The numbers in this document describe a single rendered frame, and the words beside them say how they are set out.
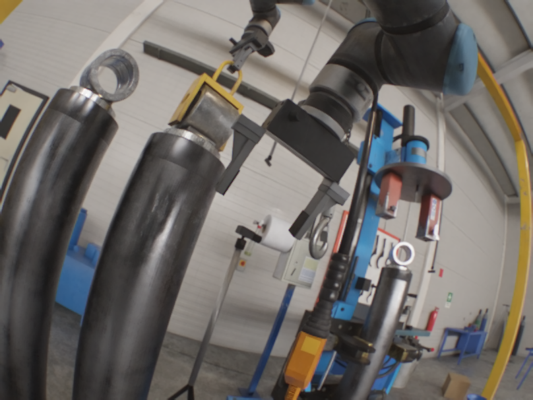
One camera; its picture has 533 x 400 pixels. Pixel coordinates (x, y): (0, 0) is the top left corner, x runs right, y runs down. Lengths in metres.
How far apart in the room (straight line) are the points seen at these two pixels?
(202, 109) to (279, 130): 0.31
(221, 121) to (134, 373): 0.63
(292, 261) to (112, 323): 1.67
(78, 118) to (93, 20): 4.23
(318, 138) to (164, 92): 3.23
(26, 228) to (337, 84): 0.64
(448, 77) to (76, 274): 2.57
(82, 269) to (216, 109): 2.11
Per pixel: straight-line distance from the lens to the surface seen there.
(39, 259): 0.63
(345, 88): 0.33
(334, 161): 0.34
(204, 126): 0.59
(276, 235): 1.92
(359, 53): 0.36
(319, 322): 0.57
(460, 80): 0.30
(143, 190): 0.51
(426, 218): 1.77
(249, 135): 0.31
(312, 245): 0.67
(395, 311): 1.53
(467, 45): 0.31
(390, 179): 1.60
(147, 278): 0.51
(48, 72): 4.35
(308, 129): 0.32
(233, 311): 3.23
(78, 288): 2.53
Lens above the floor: 1.29
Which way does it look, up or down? 14 degrees up
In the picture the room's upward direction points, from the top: 20 degrees clockwise
